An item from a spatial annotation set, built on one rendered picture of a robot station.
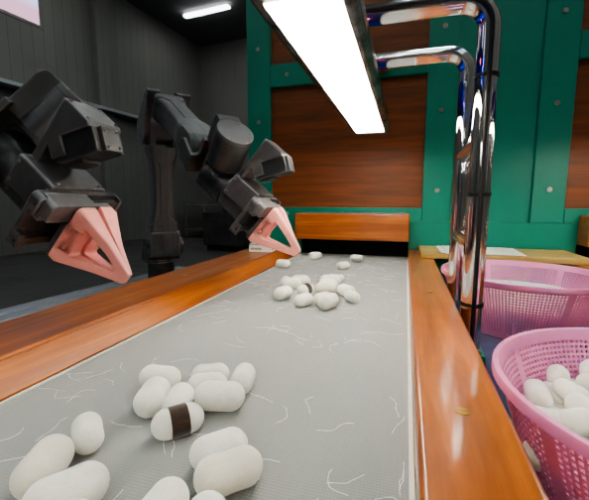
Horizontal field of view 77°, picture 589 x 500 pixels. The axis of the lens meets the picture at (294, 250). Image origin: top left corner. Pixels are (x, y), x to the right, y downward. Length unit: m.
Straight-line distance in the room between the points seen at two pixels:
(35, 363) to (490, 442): 0.35
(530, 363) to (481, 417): 0.16
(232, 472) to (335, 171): 0.92
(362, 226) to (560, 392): 0.68
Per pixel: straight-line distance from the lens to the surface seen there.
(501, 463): 0.23
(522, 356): 0.41
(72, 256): 0.44
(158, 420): 0.27
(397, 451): 0.27
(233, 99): 11.26
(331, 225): 0.99
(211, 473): 0.22
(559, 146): 1.09
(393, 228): 0.97
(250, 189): 0.57
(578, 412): 0.35
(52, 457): 0.26
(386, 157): 1.05
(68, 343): 0.43
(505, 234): 1.06
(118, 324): 0.47
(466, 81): 0.64
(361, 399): 0.31
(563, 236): 1.09
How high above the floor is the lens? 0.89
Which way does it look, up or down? 8 degrees down
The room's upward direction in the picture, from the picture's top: straight up
